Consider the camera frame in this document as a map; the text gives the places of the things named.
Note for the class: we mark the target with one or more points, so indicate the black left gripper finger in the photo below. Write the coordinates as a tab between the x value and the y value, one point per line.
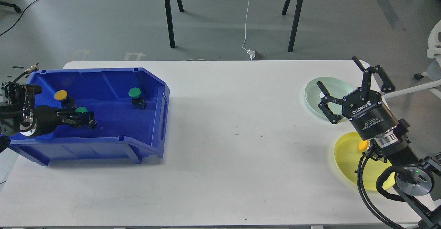
69	120
61	112

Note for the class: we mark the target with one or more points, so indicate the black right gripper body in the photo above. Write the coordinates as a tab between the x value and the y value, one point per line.
370	117

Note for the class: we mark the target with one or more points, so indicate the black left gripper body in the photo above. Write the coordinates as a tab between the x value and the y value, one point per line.
46	121

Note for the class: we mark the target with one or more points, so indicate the green push button front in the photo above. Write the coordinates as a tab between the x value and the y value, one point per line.
87	120

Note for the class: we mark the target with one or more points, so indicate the green push button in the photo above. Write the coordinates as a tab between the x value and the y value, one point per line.
137	99
87	120

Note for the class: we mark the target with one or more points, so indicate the yellow push button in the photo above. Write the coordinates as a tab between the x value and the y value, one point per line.
364	145
66	101

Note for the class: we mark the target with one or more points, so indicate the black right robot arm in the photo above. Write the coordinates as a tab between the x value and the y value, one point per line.
408	177

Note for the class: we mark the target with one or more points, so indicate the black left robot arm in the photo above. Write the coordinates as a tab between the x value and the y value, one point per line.
19	114

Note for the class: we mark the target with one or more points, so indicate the light green plate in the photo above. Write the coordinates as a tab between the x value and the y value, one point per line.
312	93

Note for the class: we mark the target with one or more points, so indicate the yellow plate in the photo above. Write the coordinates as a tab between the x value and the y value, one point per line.
347	156

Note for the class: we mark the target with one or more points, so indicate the green push button back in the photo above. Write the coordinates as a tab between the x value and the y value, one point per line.
137	99

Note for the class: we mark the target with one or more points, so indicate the blue plastic bin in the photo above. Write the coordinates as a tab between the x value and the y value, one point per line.
123	131

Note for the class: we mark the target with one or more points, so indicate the white chair base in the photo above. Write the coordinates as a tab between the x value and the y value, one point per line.
432	71

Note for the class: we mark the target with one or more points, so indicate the black tripod legs right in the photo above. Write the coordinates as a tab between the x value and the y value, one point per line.
296	20

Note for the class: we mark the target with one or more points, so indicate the black tripod legs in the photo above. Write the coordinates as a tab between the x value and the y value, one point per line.
296	20
170	29

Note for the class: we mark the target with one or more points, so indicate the black tripod legs left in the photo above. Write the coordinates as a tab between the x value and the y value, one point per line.
170	29

